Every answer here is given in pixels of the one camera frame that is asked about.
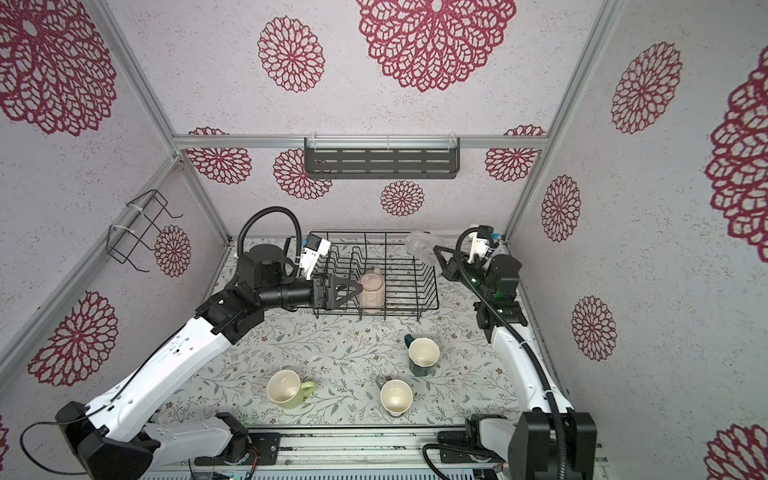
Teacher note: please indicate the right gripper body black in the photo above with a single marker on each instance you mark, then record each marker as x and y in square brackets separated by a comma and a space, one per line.
[476, 276]

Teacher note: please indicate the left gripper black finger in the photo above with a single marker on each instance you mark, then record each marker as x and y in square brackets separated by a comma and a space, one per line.
[344, 285]
[339, 301]

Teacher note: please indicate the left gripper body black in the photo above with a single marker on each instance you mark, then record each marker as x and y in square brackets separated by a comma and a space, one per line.
[320, 302]

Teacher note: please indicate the pink ceramic mug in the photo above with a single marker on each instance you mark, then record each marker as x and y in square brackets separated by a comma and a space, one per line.
[372, 297]

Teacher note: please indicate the black wire dish rack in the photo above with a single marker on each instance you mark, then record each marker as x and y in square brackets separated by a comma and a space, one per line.
[410, 284]

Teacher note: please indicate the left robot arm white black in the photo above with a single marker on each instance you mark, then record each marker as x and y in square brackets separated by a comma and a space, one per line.
[112, 436]

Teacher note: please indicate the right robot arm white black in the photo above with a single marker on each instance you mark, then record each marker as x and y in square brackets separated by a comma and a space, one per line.
[550, 440]

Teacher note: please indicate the dark green mug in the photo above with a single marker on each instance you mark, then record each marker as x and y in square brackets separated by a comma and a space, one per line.
[423, 355]

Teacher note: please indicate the light green mug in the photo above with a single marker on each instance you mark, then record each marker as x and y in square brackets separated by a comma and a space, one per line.
[287, 390]

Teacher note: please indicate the grey cream mug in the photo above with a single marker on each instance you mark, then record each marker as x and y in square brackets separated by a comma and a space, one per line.
[396, 396]

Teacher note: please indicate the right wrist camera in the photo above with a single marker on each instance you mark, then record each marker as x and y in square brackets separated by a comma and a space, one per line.
[483, 243]

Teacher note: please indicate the grey wall shelf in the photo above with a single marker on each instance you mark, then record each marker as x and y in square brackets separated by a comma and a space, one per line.
[386, 160]

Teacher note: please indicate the aluminium front rail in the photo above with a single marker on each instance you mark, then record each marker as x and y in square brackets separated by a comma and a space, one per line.
[317, 449]

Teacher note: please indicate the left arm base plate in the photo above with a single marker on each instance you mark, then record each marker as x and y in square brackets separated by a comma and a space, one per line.
[256, 447]

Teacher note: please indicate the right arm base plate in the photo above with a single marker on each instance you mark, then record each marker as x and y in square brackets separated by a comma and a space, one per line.
[464, 446]

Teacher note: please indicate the black wire wall holder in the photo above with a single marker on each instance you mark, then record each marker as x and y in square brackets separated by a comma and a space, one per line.
[123, 240]

